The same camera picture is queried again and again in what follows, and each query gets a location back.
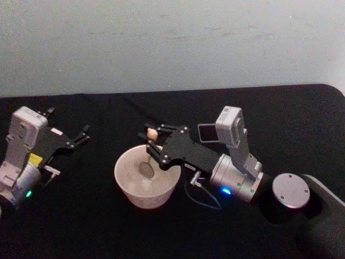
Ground black table cloth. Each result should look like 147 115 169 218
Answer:
0 84 345 259

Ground thin dark left gripper cable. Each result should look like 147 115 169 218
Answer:
37 165 61 189

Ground small spoon with beige knob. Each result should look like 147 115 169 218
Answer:
139 128 158 180

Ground thin dark gripper cable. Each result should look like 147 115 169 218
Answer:
184 172 223 214
37 165 61 189

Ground thin dark right gripper cable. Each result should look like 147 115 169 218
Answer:
184 172 223 214

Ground white round bowl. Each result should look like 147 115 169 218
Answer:
114 144 182 210

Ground pale wall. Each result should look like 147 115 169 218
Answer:
0 0 345 98

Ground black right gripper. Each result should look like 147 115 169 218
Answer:
137 122 220 174

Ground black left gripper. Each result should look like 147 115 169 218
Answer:
26 107 91 170

